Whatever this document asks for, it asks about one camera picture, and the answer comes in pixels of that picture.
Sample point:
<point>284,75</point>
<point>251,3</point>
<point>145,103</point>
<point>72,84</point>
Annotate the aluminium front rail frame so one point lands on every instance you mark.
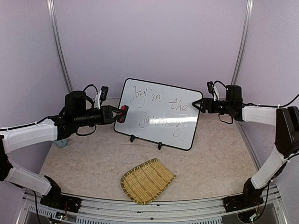
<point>104,211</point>

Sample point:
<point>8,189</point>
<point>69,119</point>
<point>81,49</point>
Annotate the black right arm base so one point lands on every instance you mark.
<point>249,197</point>

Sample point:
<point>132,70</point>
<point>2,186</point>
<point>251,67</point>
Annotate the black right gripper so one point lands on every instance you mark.
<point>205,105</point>

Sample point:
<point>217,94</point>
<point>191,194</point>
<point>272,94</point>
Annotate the woven bamboo tray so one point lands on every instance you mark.
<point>147,181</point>

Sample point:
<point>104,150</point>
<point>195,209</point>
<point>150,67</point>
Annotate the aluminium corner post right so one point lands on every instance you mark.
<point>243,42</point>

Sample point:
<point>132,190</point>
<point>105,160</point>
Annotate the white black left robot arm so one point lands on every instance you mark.
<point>79,111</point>

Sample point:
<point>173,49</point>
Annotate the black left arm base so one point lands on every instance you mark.
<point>55,199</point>

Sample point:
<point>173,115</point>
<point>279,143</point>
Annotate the aluminium corner post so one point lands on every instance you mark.
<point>58,45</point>
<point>243,42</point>

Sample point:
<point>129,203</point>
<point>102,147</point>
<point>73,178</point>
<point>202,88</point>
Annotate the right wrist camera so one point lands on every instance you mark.
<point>212,89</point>

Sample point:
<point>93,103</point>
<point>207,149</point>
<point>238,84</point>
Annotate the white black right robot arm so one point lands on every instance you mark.
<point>282,121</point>

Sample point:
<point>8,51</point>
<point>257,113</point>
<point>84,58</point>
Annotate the white whiteboard black frame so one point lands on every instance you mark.
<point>159,113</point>

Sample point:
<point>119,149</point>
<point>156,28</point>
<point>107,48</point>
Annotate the aluminium corner post left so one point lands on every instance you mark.
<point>58,45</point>

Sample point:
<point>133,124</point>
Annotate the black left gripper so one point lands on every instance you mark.
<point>107,116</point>

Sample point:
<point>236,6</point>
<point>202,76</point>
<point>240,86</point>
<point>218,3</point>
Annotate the red bone-shaped eraser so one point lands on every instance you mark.
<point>123,114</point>

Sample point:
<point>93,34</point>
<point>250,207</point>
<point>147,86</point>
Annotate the light blue mug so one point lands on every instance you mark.
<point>61,143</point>

